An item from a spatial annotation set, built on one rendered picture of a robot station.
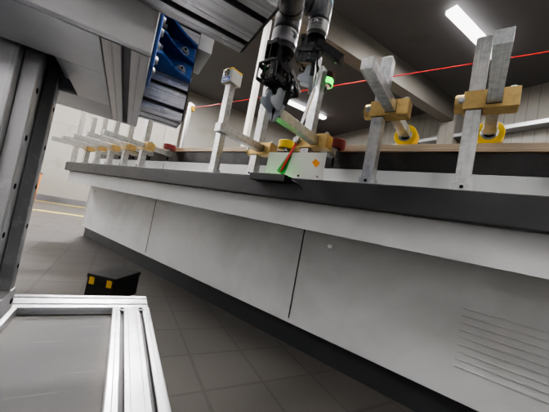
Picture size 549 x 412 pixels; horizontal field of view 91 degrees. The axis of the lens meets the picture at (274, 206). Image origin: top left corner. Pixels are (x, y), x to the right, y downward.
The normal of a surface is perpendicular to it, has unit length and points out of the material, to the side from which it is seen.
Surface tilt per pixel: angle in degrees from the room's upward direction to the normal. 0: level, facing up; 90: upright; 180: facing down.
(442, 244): 90
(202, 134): 90
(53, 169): 90
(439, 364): 90
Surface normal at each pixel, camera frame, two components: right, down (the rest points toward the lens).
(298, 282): -0.59, -0.15
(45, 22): -0.18, 0.98
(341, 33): 0.49, 0.05
